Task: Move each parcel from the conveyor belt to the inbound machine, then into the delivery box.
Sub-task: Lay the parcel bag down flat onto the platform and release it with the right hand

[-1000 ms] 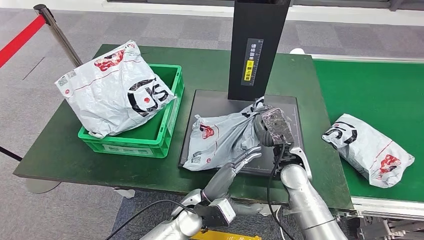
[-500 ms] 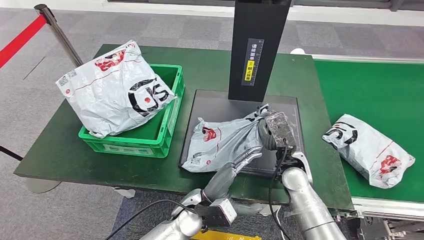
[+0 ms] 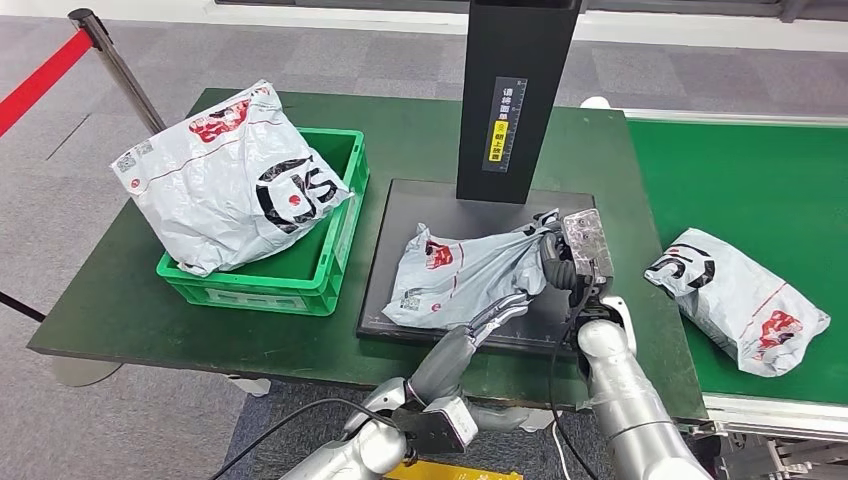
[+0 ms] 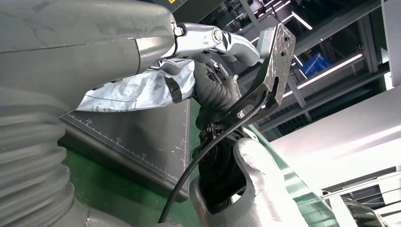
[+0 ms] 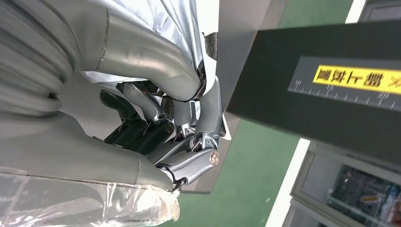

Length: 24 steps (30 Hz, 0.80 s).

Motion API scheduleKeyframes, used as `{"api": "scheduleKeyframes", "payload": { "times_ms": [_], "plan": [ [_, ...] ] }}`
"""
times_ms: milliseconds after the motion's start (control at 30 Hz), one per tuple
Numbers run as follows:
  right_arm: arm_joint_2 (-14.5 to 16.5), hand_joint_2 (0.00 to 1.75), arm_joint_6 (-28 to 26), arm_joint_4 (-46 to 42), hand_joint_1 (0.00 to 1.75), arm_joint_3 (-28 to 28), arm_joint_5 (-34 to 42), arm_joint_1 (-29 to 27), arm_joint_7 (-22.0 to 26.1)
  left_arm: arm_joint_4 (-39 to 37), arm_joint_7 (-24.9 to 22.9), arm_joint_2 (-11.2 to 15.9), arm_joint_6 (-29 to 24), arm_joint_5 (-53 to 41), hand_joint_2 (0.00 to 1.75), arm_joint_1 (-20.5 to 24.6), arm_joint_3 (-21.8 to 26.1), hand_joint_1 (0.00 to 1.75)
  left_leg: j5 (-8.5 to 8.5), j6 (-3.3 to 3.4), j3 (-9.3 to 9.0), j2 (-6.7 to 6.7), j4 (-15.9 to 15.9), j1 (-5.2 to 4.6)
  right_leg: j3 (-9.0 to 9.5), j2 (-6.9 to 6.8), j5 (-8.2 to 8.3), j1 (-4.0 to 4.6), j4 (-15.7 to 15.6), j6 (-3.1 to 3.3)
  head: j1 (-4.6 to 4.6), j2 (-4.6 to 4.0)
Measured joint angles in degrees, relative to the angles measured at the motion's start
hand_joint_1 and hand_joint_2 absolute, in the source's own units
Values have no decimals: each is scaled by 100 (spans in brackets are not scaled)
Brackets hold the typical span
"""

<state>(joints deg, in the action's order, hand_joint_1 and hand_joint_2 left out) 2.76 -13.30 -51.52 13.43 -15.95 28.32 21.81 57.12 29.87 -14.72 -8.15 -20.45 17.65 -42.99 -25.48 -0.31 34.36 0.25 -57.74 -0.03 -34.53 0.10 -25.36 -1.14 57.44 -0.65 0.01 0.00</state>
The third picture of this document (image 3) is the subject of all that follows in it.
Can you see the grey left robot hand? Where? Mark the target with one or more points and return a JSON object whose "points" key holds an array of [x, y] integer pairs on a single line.
{"points": [[444, 361]]}

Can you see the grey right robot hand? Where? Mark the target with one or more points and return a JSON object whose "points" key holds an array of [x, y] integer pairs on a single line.
{"points": [[555, 262]]}

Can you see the white poly mailer parcel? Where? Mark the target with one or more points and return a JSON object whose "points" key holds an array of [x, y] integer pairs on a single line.
{"points": [[735, 298], [464, 278], [218, 192]]}

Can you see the green conveyor belt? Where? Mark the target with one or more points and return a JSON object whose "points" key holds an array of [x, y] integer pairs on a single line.
{"points": [[729, 179]]}

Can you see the black inbound scanner machine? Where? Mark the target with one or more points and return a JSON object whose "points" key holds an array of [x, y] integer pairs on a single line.
{"points": [[517, 66]]}

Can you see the red barrier belt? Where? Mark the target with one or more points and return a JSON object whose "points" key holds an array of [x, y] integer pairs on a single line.
{"points": [[40, 83]]}

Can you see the yellow taped block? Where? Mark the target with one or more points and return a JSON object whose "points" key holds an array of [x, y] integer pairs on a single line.
{"points": [[450, 473]]}

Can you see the white table foot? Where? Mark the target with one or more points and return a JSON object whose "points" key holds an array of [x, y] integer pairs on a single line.
{"points": [[540, 421], [595, 102], [250, 386]]}

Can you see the green plastic crate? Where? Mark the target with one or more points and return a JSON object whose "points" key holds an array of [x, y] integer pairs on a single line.
{"points": [[311, 262]]}

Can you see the pale round table foot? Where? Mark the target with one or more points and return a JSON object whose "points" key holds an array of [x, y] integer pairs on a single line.
{"points": [[83, 372]]}

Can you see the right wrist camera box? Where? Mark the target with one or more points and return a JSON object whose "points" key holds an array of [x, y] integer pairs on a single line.
{"points": [[590, 242]]}

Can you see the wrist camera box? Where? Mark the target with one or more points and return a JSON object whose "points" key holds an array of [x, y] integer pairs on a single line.
{"points": [[590, 242], [437, 424]]}

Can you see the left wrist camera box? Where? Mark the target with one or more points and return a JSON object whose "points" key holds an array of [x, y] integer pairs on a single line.
{"points": [[437, 424]]}

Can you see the steel stanchion post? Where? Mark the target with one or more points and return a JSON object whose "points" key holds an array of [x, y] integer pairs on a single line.
{"points": [[122, 76]]}

